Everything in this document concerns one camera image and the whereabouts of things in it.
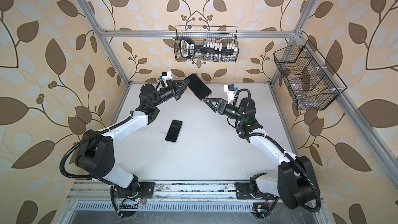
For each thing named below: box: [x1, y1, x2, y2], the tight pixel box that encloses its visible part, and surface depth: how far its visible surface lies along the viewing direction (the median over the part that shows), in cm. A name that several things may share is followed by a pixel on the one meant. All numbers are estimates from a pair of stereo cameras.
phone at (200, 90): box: [184, 73, 213, 102], surface depth 72 cm
